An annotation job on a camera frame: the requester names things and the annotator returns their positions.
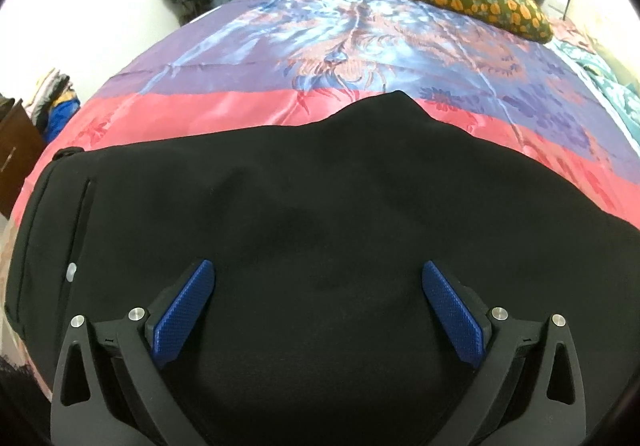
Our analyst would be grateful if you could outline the clothes pile with blue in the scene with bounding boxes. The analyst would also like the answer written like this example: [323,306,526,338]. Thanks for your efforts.
[25,68,80,145]

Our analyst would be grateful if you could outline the colourful satin quilt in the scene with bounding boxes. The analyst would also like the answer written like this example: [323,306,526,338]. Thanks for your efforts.
[0,0,640,402]

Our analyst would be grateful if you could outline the black pants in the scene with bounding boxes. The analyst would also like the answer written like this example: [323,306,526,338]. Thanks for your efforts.
[1,91,639,445]

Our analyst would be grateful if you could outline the teal floral blanket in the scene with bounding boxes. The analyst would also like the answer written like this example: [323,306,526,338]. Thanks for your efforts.
[547,39,639,151]

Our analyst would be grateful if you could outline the brown wooden cabinet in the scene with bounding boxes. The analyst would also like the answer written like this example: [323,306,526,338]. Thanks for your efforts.
[0,100,46,218]

